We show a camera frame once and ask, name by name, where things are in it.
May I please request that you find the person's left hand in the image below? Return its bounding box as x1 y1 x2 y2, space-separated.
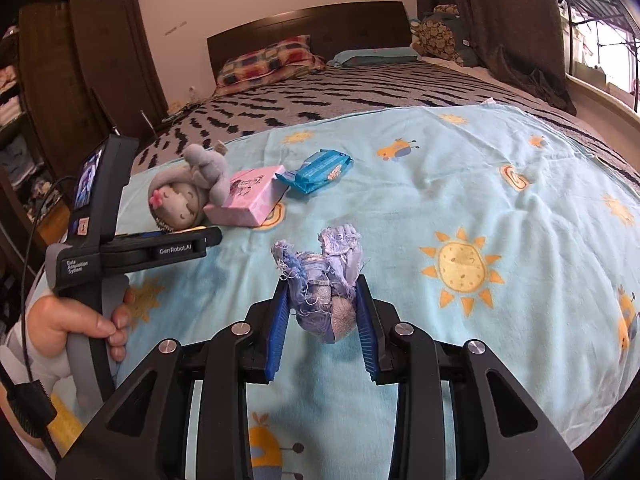
25 285 137 364

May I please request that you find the checkered colourful pillow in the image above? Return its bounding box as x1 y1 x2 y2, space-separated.
215 35 326 96

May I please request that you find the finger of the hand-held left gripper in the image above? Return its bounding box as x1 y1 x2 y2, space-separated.
116 225 223 249

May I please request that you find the black cable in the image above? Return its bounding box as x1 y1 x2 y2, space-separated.
0 175 76 466

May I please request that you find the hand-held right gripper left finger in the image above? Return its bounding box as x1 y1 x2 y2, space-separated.
55 275 291 480

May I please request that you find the person's left forearm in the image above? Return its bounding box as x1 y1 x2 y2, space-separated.
0 327 81 441

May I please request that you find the blue wipes packet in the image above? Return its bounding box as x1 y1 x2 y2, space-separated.
276 149 354 197

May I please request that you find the pink printed box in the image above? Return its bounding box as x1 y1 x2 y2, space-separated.
202 165 290 227

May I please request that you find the brown curtain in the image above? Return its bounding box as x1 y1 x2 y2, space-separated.
415 0 576 116

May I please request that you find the patterned brown cushion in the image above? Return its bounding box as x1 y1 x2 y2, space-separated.
410 4 478 67

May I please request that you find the cluttered storage shelf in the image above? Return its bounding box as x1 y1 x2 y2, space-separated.
0 25 56 221

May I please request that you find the light blue printed sheet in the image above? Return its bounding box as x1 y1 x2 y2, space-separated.
25 102 640 480

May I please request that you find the grey plush doll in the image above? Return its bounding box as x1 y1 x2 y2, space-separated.
148 167 211 233

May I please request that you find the black folding rack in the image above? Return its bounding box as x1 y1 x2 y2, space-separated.
555 0 640 111

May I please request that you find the window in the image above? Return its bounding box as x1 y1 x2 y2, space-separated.
552 0 640 111

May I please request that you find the metal chair frame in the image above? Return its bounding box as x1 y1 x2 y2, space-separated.
112 109 157 136

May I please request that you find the grey plush elephant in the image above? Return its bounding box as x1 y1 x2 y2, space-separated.
181 142 232 206

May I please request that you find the dark wooden headboard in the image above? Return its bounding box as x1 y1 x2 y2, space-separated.
206 1 413 86

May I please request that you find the blue pillow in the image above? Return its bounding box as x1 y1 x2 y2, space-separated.
327 47 421 67

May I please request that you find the purple frayed cloth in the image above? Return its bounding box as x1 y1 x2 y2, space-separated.
271 226 371 345

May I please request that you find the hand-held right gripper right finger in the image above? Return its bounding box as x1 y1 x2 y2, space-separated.
352 275 586 480

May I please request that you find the grey zigzag blanket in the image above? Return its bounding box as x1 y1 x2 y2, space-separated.
132 62 640 191

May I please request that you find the dark wooden wardrobe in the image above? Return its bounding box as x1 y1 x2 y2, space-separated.
17 0 168 181

